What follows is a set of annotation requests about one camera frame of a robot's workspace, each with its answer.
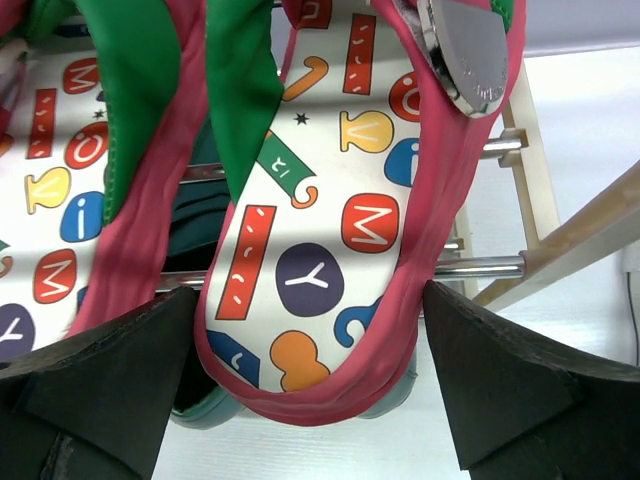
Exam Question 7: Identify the pink patterned sandal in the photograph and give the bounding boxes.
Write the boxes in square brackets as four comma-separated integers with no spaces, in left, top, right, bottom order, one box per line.
[196,1,526,426]
[1,1,207,362]

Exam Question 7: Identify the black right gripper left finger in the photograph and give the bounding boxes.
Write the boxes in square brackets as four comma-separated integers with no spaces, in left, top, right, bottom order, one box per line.
[1,287,197,479]

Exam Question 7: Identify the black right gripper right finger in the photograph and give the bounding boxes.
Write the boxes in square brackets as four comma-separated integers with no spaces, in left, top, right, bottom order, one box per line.
[423,282,639,479]

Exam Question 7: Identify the cream shoe rack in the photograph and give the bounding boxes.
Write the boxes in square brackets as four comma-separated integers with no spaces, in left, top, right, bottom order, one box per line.
[149,0,640,311]

